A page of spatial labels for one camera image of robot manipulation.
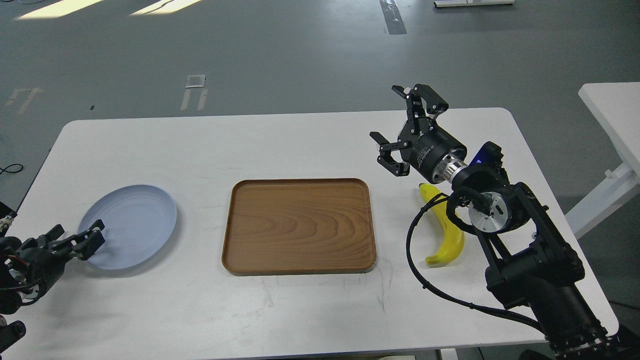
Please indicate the wooden tray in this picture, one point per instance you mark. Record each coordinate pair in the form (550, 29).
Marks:
(299, 226)

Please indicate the light blue plate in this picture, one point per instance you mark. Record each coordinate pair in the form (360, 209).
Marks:
(138, 221)

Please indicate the yellow banana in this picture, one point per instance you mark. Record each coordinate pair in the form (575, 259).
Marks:
(454, 239)

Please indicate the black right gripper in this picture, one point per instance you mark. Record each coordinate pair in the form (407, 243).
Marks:
(423, 145)

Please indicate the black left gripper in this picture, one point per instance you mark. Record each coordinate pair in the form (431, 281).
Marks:
(41, 262)

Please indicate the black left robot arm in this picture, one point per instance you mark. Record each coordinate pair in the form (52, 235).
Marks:
(12, 300)

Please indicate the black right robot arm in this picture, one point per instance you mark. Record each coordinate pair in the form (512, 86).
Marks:
(531, 269)

